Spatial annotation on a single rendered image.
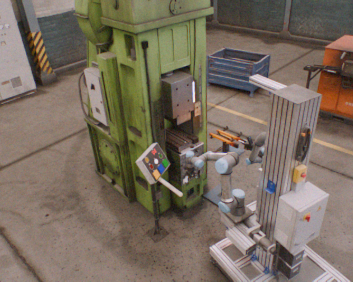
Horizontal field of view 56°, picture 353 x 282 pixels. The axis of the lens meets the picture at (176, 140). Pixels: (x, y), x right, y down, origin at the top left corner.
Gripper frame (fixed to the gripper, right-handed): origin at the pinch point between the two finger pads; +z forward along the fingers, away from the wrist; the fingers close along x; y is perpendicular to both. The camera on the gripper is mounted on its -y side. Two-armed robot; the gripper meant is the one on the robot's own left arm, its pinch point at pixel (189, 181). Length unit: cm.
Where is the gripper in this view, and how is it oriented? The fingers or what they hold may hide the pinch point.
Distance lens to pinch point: 332.5
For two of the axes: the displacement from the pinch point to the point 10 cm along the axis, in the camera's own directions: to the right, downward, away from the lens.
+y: 5.2, 4.4, -7.3
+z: 0.5, 8.4, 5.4
